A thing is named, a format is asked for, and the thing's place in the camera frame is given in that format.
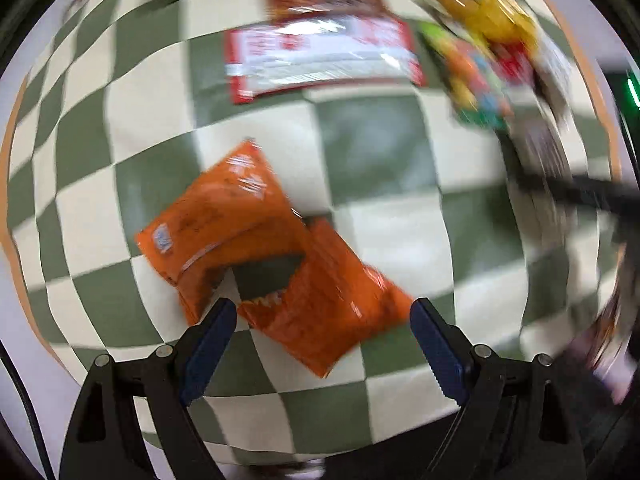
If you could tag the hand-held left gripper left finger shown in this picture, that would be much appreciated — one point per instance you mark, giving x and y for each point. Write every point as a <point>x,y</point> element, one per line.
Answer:
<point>210,350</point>

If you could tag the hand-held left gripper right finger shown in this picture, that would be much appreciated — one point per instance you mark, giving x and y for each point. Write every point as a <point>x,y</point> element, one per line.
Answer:
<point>440,355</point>

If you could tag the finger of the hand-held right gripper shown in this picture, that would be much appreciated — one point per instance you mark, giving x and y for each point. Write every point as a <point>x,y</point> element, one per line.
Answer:
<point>575,192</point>

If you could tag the white cookie packet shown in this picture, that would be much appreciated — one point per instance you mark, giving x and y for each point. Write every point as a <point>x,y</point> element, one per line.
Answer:
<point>550,85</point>

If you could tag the orange snack packet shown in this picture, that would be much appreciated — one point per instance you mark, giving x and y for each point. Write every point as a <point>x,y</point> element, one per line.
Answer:
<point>225,210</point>
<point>325,320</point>

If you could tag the colourful candy packet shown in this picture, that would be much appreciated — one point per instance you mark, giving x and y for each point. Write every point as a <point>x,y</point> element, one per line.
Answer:
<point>470,80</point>

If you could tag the yellow crinkled snack packet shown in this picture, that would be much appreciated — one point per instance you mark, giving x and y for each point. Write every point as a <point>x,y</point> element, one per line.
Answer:
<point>490,15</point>

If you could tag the red white snack packet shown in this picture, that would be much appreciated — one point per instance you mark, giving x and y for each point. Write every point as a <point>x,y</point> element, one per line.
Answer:
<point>320,55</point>

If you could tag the green white checkered mat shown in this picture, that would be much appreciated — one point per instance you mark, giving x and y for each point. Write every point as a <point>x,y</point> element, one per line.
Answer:
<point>375,160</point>

